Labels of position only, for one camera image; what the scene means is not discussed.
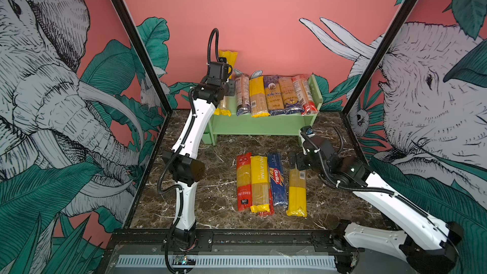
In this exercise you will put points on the ankara blue yellow spaghetti bag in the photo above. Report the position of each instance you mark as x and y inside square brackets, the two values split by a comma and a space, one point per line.
[273, 95]

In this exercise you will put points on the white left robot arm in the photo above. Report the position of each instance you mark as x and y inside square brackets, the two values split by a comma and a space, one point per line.
[181, 161]

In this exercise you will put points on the green two-tier shelf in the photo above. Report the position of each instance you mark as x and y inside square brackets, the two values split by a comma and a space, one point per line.
[273, 125]

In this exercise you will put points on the yellow pastatime spaghetti bag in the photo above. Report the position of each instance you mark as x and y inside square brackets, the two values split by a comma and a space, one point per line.
[260, 182]

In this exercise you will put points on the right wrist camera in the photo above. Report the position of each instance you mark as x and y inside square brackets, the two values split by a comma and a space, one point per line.
[308, 131]

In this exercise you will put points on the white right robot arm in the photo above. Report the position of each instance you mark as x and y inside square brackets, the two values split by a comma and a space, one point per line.
[426, 243]

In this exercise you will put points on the white vented strip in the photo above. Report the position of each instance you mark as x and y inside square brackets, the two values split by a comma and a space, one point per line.
[222, 261]

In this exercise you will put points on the black right corner post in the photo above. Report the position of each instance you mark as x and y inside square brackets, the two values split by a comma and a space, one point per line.
[399, 19]

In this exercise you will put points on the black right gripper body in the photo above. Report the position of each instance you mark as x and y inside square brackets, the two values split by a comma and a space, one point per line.
[305, 162]

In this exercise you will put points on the blue barilla spaghetti box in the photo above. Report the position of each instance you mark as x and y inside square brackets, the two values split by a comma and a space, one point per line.
[277, 182]

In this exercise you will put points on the red spaghetti bag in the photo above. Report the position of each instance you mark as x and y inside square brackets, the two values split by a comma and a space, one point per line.
[271, 207]
[244, 187]

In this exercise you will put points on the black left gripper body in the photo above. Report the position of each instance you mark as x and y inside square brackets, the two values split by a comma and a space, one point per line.
[229, 88]

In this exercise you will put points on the blue-ended chinese label spaghetti bag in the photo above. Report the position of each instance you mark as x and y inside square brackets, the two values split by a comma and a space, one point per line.
[289, 96]

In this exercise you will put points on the black corner post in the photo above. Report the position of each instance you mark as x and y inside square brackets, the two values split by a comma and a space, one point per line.
[399, 19]
[135, 39]

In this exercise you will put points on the black left corner post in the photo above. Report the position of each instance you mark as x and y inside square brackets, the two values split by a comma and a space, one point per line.
[135, 39]

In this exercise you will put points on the red-ended spaghetti bag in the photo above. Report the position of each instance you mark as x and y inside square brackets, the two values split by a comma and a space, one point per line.
[304, 95]

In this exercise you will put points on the yellow-top spaghetti bag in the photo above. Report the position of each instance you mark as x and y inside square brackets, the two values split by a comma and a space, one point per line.
[259, 106]

